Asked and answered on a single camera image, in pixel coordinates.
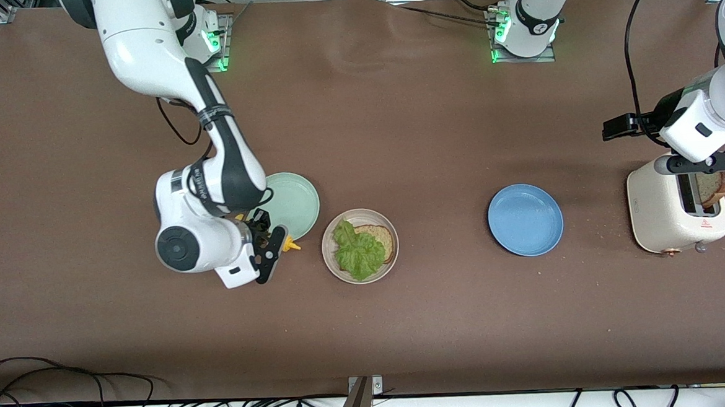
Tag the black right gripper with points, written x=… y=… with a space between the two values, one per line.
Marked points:
x=258 y=222

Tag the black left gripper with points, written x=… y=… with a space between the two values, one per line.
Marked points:
x=660 y=112

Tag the yellow mustard squeeze bottle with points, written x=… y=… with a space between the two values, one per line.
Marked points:
x=291 y=244

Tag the green lettuce leaf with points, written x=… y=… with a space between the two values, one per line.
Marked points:
x=359 y=253

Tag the brown bread slice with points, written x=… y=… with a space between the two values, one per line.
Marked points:
x=384 y=236
x=712 y=188

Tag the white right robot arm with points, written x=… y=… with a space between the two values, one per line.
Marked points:
x=143 y=47

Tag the mint green plate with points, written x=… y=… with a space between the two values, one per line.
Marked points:
x=297 y=207

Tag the beige plate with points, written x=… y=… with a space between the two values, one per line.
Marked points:
x=341 y=273

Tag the blue plate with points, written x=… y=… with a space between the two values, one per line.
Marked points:
x=525 y=220

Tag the white toaster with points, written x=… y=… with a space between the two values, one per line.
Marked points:
x=654 y=213

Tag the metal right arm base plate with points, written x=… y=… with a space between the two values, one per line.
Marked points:
x=225 y=49

